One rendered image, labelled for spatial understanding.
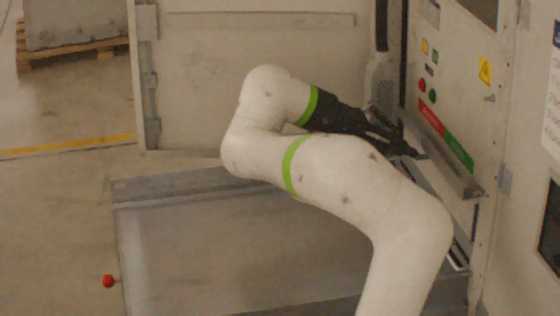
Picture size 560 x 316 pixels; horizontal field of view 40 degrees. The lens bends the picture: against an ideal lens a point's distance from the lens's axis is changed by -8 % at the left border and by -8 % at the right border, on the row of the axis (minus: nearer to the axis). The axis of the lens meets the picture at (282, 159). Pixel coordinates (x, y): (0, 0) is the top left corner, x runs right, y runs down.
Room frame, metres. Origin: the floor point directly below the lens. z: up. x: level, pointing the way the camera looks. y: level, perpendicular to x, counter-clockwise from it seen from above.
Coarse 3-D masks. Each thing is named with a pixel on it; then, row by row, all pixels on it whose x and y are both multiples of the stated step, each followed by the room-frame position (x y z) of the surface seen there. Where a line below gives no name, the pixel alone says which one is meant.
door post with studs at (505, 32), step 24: (504, 0) 1.25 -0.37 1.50; (504, 24) 1.25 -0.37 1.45; (504, 48) 1.24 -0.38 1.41; (504, 72) 1.23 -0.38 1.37; (504, 96) 1.23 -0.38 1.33; (504, 120) 1.22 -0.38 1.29; (480, 192) 1.26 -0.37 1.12; (480, 216) 1.27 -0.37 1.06; (480, 240) 1.25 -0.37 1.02; (480, 264) 1.23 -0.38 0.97; (480, 288) 1.22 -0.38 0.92
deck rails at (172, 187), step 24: (192, 168) 1.72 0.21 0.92; (216, 168) 1.73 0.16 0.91; (120, 192) 1.68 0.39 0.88; (144, 192) 1.69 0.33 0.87; (168, 192) 1.70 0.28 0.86; (192, 192) 1.72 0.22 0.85; (216, 192) 1.72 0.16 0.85; (240, 192) 1.72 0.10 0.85; (432, 288) 1.26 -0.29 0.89; (456, 288) 1.28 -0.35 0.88; (240, 312) 1.18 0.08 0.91; (264, 312) 1.19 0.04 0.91; (288, 312) 1.20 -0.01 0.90; (312, 312) 1.21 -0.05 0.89; (336, 312) 1.22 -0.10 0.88
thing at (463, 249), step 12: (396, 156) 1.80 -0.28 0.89; (408, 168) 1.72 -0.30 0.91; (420, 180) 1.64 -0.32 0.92; (432, 192) 1.58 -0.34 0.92; (456, 228) 1.43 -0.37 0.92; (456, 240) 1.42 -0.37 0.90; (468, 240) 1.38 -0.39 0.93; (456, 252) 1.41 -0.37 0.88; (468, 252) 1.35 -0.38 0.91; (468, 264) 1.35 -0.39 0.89
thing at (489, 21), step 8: (456, 0) 1.55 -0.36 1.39; (464, 0) 1.57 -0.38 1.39; (472, 0) 1.57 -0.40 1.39; (480, 0) 1.57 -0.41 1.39; (488, 0) 1.57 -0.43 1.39; (496, 0) 1.58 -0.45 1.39; (464, 8) 1.50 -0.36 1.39; (472, 8) 1.52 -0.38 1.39; (480, 8) 1.52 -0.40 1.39; (488, 8) 1.52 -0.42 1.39; (496, 8) 1.52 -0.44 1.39; (408, 16) 1.80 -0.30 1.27; (472, 16) 1.46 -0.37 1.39; (480, 16) 1.47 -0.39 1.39; (488, 16) 1.47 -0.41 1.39; (496, 16) 1.47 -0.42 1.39; (480, 24) 1.43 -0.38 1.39; (488, 24) 1.41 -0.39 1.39; (496, 24) 1.42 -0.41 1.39; (496, 32) 1.37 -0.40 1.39
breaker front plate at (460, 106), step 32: (416, 0) 1.75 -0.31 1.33; (448, 0) 1.58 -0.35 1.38; (416, 32) 1.74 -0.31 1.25; (448, 32) 1.57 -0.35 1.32; (480, 32) 1.43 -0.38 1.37; (416, 64) 1.74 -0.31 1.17; (448, 64) 1.56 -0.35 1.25; (416, 96) 1.73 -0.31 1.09; (448, 96) 1.55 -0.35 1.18; (480, 96) 1.41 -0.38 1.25; (448, 128) 1.54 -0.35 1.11; (480, 128) 1.39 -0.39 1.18; (448, 160) 1.52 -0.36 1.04; (480, 160) 1.38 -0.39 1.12; (448, 192) 1.51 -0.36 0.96
